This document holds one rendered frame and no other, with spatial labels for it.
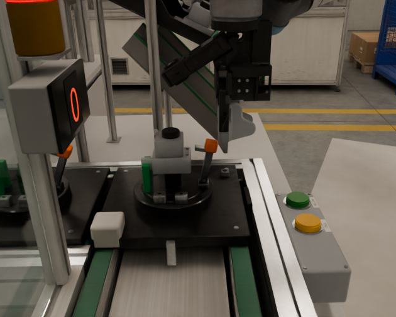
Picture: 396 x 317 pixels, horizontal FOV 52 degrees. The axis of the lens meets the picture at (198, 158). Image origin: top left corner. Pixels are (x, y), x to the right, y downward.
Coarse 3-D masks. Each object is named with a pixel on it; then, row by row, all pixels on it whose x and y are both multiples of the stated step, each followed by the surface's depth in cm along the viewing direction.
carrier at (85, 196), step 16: (64, 176) 80; (80, 176) 80; (96, 176) 79; (64, 192) 70; (80, 192) 74; (96, 192) 74; (64, 208) 69; (80, 208) 69; (96, 208) 71; (64, 224) 65; (80, 224) 65; (80, 240) 61
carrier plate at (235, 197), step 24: (120, 168) 82; (192, 168) 82; (216, 168) 82; (120, 192) 74; (216, 192) 73; (240, 192) 73; (144, 216) 66; (192, 216) 66; (216, 216) 66; (240, 216) 66; (120, 240) 61; (144, 240) 61; (192, 240) 62; (216, 240) 62; (240, 240) 62
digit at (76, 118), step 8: (72, 80) 44; (72, 88) 44; (72, 96) 44; (72, 104) 44; (80, 104) 47; (72, 112) 44; (80, 112) 47; (72, 120) 44; (80, 120) 47; (72, 128) 44
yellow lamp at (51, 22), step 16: (16, 16) 39; (32, 16) 39; (48, 16) 39; (16, 32) 39; (32, 32) 39; (48, 32) 40; (16, 48) 40; (32, 48) 40; (48, 48) 40; (64, 48) 42
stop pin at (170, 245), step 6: (168, 240) 61; (174, 240) 61; (168, 246) 60; (174, 246) 61; (168, 252) 61; (174, 252) 61; (168, 258) 61; (174, 258) 61; (168, 264) 62; (174, 264) 62
